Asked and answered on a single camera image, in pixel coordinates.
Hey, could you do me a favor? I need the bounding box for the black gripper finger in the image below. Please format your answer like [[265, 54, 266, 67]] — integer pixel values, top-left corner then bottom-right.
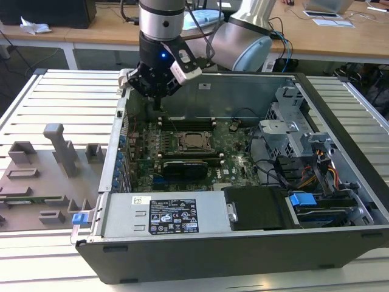
[[157, 77, 184, 112], [126, 68, 158, 112]]

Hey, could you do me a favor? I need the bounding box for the metal socket cover frame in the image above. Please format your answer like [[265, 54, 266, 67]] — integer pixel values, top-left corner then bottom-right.
[[179, 131, 213, 151]]

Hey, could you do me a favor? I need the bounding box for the silver topped CPU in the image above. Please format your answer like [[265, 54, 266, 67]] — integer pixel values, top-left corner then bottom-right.
[[184, 133, 205, 148]]

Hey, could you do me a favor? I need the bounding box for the wooden desk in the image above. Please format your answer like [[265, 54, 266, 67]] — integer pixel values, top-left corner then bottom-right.
[[65, 0, 389, 71], [0, 18, 75, 69]]

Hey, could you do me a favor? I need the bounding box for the black graphics card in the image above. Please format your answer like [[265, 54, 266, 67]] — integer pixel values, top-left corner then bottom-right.
[[162, 160, 210, 183]]

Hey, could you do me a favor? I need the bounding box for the green motherboard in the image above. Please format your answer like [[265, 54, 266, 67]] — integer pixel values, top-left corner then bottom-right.
[[126, 117, 265, 194]]

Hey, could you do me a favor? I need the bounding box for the silver finned heatsink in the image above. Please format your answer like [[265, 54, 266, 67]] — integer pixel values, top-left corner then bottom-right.
[[212, 182, 233, 193]]

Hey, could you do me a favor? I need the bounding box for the black box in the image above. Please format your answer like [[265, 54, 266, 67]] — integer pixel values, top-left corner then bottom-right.
[[0, 0, 97, 30]]

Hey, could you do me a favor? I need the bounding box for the crumpled white paper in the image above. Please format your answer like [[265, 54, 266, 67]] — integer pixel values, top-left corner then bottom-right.
[[19, 15, 52, 34]]

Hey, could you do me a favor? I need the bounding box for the metal drive cage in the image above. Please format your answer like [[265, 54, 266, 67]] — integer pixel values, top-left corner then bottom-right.
[[258, 86, 334, 159]]

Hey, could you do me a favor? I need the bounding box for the silver power supply unit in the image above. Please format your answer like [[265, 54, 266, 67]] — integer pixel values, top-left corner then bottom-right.
[[102, 191, 232, 238]]

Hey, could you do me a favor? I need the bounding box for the black plastic shroud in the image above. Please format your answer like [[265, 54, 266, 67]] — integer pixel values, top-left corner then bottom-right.
[[223, 186, 303, 232]]

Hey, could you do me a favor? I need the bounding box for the grey parts rack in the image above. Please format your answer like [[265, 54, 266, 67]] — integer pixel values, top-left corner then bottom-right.
[[0, 123, 109, 234]]

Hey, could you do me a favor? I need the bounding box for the green RAM stick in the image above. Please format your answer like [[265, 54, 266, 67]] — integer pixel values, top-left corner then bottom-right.
[[0, 196, 63, 205]]

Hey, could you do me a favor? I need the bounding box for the hard disk in blue carrier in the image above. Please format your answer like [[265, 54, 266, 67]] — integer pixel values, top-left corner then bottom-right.
[[287, 190, 358, 228]]

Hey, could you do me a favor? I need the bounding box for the white paper sheet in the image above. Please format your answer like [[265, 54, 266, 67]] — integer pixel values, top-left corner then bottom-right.
[[312, 18, 356, 29]]

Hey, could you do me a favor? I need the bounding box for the black open PC case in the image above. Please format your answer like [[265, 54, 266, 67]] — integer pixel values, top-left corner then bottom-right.
[[69, 68, 389, 285]]

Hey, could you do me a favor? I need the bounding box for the grey case latch handle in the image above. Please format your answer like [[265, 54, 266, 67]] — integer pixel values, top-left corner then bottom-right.
[[117, 68, 136, 91]]

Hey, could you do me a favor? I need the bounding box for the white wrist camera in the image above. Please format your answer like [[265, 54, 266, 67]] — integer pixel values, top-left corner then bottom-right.
[[169, 49, 203, 86]]

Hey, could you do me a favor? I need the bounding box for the thin red wire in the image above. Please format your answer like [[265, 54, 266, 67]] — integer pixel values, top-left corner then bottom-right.
[[125, 113, 138, 145]]

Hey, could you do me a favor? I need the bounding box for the thin black wire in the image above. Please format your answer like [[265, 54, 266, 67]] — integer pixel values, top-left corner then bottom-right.
[[231, 106, 260, 124]]

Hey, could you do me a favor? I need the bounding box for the blue cable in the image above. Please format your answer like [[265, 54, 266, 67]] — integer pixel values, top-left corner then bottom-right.
[[272, 29, 295, 72]]

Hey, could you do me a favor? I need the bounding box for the black wire bundle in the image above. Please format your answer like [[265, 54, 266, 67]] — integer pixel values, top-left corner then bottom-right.
[[248, 127, 291, 187]]

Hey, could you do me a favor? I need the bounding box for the coloured power wire bundle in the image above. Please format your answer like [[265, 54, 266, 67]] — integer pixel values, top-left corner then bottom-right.
[[299, 165, 340, 189]]

